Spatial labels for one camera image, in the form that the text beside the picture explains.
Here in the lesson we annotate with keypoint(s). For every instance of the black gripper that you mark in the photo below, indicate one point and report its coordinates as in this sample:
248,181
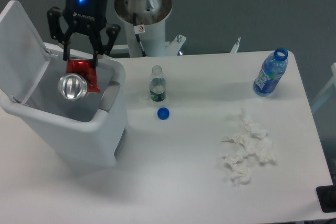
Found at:
86,11

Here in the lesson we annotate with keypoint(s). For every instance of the crushed red soda can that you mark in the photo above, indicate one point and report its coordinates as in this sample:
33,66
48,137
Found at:
79,80

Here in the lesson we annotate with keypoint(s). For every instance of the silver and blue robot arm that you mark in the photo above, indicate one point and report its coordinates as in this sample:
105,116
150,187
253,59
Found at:
102,42

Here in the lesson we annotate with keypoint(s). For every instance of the white trash can lid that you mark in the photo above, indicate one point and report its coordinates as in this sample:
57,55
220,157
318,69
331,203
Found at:
24,57

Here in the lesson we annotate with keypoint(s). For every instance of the white trash can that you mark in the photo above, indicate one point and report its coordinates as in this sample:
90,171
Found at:
90,130

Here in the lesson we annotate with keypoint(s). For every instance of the clear bottle green label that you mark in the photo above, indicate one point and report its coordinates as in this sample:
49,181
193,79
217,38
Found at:
157,84

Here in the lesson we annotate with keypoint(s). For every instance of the blue bottle cap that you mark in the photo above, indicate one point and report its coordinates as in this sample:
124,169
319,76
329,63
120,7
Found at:
163,113

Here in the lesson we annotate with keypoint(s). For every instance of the blue plastic bottle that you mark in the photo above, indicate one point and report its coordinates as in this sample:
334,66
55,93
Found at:
272,69

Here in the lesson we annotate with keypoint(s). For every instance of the crumpled white tissue pile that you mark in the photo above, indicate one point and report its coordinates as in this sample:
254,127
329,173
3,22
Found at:
253,141

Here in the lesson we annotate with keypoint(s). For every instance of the white furniture at right edge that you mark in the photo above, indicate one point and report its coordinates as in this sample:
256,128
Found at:
327,92

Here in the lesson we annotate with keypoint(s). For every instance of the black device at edge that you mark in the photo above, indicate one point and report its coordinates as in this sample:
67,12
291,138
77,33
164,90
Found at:
326,197

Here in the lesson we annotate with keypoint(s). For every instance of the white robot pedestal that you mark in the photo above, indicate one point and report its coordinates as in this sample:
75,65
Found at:
144,22

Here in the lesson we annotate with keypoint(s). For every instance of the white metal base frame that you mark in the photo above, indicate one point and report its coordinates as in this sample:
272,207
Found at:
173,48

